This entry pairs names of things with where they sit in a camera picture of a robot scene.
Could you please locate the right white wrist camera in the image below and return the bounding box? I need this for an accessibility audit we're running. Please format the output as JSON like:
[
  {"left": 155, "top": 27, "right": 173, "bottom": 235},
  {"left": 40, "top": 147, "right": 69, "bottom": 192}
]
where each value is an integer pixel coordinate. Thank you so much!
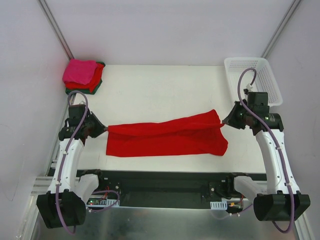
[{"left": 246, "top": 84, "right": 253, "bottom": 92}]

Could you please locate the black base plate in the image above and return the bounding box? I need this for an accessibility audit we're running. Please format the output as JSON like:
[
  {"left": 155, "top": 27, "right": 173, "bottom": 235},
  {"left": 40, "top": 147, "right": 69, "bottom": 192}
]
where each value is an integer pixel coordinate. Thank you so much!
[{"left": 82, "top": 169, "right": 254, "bottom": 208}]

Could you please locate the left grey cable duct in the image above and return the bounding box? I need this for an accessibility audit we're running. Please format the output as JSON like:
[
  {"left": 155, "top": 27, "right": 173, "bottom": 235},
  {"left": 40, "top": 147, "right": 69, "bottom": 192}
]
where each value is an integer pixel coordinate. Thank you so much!
[{"left": 86, "top": 198, "right": 120, "bottom": 208}]

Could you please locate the white plastic basket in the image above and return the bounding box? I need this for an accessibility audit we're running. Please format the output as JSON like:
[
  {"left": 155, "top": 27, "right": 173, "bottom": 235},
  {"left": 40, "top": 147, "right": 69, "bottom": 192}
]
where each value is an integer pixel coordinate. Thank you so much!
[{"left": 224, "top": 57, "right": 283, "bottom": 107}]

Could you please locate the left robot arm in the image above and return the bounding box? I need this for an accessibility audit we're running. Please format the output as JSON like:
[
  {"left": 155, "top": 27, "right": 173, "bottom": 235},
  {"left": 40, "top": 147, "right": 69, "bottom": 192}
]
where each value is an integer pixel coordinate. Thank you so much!
[{"left": 36, "top": 104, "right": 107, "bottom": 229}]

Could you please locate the right grey cable duct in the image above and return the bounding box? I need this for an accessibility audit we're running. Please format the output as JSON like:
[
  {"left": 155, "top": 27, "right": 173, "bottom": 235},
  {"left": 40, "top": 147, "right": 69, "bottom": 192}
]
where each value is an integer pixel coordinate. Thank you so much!
[{"left": 210, "top": 200, "right": 228, "bottom": 211}]

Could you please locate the folded pink t shirt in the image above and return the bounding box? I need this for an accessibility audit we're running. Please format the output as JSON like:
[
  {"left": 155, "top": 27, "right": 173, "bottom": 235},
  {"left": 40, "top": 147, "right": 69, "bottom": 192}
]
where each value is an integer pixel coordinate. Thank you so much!
[{"left": 62, "top": 59, "right": 97, "bottom": 85}]

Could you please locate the folded red t shirt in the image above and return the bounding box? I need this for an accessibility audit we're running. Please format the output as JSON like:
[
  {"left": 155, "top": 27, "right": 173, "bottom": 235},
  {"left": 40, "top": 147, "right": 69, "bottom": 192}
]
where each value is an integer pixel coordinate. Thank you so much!
[{"left": 65, "top": 62, "right": 106, "bottom": 94}]

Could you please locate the grey cable duct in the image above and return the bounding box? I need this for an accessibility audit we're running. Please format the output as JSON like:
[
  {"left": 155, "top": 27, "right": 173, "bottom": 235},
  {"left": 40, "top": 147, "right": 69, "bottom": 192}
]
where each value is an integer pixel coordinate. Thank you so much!
[
  {"left": 210, "top": 200, "right": 228, "bottom": 211},
  {"left": 86, "top": 198, "right": 120, "bottom": 208}
]

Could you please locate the folded green t shirt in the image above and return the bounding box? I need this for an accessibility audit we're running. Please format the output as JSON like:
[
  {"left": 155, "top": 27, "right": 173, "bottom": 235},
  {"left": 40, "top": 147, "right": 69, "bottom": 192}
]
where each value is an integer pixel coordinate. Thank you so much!
[{"left": 65, "top": 60, "right": 106, "bottom": 96}]

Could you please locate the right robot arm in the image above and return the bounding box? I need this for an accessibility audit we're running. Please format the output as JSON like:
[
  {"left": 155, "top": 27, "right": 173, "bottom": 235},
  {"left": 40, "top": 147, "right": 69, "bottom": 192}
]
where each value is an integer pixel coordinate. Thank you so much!
[{"left": 222, "top": 92, "right": 311, "bottom": 222}]

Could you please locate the red t shirt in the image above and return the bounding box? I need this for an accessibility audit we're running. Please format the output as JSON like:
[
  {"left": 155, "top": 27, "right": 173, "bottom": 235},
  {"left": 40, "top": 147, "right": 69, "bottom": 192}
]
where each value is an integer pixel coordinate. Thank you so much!
[
  {"left": 106, "top": 109, "right": 228, "bottom": 158},
  {"left": 65, "top": 62, "right": 106, "bottom": 94}
]

